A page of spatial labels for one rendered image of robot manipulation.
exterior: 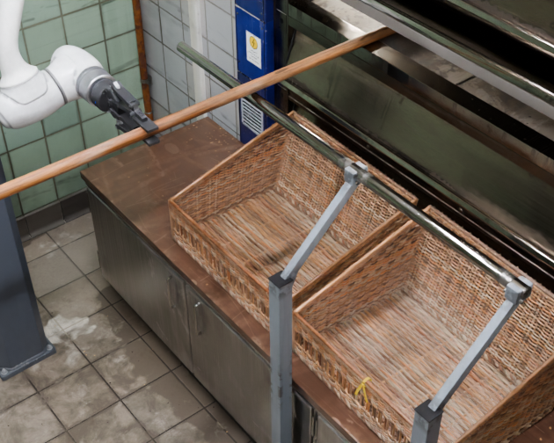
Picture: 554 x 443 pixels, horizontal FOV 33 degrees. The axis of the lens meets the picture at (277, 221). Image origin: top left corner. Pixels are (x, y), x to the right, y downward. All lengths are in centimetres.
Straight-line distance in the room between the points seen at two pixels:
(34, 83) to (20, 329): 110
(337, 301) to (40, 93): 93
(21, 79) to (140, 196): 79
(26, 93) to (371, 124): 93
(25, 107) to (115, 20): 126
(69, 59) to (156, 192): 74
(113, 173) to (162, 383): 72
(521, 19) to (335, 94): 77
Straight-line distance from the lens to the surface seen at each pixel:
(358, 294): 252
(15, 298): 312
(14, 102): 236
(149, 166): 312
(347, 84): 266
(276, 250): 276
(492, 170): 236
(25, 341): 326
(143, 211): 294
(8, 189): 208
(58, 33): 347
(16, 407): 323
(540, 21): 207
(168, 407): 313
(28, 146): 362
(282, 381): 238
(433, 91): 239
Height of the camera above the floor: 245
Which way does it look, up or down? 41 degrees down
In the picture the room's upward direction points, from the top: 1 degrees counter-clockwise
